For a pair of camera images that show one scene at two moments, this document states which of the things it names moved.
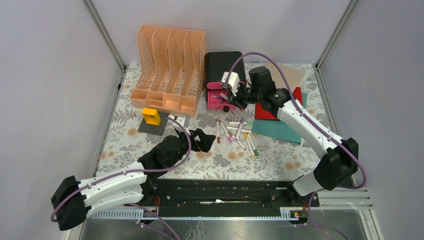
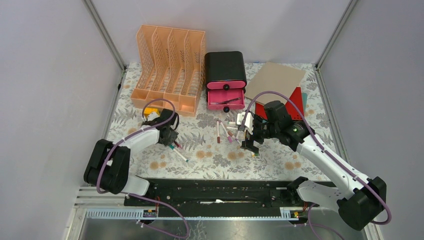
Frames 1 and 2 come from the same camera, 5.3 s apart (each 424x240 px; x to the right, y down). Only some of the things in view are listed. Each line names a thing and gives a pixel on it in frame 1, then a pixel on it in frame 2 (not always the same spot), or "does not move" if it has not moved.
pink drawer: (215, 101) does not move
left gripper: (205, 142) -> (173, 137)
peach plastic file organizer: (169, 69) does not move
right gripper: (237, 101) -> (248, 143)
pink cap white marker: (229, 138) does not move
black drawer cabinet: (216, 63) does not move
